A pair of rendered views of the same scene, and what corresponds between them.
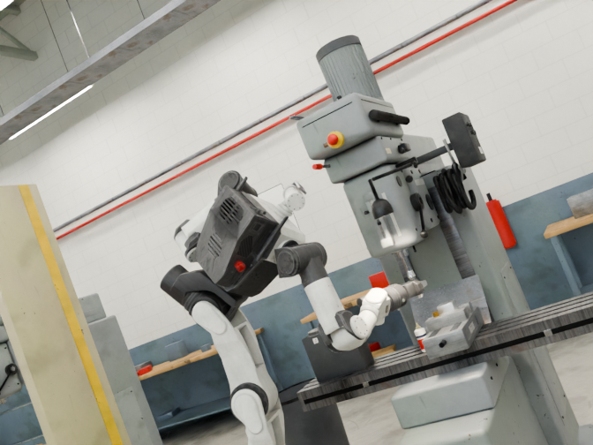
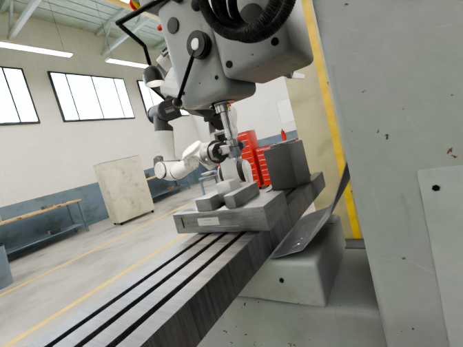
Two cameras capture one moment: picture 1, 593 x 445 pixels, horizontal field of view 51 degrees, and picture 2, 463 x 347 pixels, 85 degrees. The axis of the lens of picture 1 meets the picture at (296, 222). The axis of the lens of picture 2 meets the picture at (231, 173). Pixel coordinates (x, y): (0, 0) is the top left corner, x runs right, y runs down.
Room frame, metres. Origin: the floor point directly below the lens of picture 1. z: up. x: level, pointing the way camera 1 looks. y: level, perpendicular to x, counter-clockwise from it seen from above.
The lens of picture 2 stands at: (2.48, -1.17, 1.16)
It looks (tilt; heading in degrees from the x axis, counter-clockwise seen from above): 6 degrees down; 99
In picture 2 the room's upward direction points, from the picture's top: 15 degrees counter-clockwise
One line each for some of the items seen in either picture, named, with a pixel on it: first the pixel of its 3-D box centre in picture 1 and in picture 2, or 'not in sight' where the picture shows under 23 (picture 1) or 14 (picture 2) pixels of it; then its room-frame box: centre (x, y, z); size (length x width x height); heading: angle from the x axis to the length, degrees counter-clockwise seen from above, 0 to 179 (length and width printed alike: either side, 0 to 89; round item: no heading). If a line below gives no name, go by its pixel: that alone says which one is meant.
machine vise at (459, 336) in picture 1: (452, 326); (226, 207); (2.31, -0.39, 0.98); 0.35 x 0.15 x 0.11; 155
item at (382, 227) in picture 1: (379, 219); not in sight; (2.27, -0.29, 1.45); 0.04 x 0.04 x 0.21; 65
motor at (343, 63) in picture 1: (350, 79); not in sight; (2.60, -0.44, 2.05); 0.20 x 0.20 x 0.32
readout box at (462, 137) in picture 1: (465, 139); not in sight; (2.50, -0.76, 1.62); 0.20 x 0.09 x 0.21; 155
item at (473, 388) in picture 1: (454, 379); (260, 251); (2.37, -0.33, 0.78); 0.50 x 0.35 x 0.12; 155
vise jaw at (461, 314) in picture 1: (447, 319); (217, 197); (2.29, -0.38, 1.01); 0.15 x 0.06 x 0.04; 65
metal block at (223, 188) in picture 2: (448, 310); (229, 190); (2.34, -0.41, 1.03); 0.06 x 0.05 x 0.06; 65
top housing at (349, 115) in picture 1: (353, 129); not in sight; (2.39, -0.34, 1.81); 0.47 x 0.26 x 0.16; 155
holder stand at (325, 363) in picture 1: (337, 348); (287, 162); (2.56, 0.03, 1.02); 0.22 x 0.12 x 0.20; 66
